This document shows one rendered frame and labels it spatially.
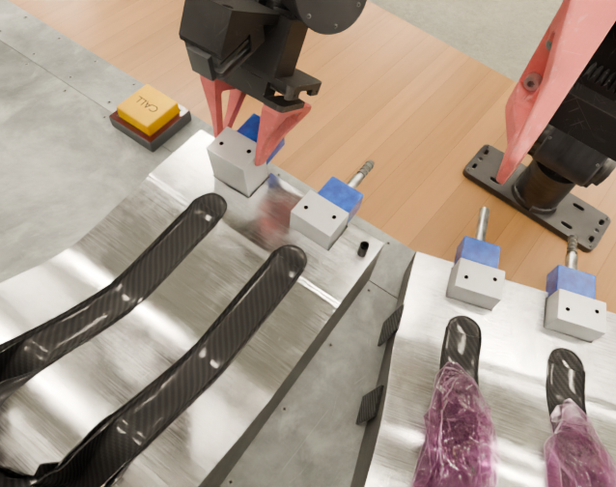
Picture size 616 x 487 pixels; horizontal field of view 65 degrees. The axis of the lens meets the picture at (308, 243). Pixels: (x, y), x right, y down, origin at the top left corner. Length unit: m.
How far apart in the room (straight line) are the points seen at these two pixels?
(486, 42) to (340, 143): 1.74
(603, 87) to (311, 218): 0.31
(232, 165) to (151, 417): 0.25
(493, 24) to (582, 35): 2.31
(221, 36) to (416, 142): 0.42
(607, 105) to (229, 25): 0.26
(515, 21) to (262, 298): 2.24
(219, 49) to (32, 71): 0.52
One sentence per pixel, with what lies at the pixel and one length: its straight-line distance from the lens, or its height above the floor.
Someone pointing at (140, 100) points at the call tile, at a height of 0.84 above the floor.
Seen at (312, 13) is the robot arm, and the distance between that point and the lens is 0.39.
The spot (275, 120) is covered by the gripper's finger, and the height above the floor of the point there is 1.00.
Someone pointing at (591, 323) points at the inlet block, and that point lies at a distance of 0.58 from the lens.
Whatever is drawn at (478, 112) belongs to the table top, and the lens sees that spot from 0.83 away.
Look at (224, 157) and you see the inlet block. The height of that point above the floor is 0.94.
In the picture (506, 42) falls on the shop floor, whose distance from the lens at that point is 2.45.
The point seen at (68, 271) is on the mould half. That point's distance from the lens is 0.53.
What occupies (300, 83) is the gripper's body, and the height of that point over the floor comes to 1.02.
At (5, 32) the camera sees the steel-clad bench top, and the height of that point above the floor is 0.80.
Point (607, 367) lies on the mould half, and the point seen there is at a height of 0.86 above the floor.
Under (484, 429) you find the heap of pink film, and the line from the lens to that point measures 0.47.
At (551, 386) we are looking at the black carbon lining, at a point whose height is 0.85.
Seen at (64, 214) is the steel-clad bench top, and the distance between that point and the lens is 0.68.
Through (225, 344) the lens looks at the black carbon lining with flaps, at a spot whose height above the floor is 0.88.
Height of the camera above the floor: 1.33
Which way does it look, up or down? 60 degrees down
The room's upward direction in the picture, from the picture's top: 8 degrees clockwise
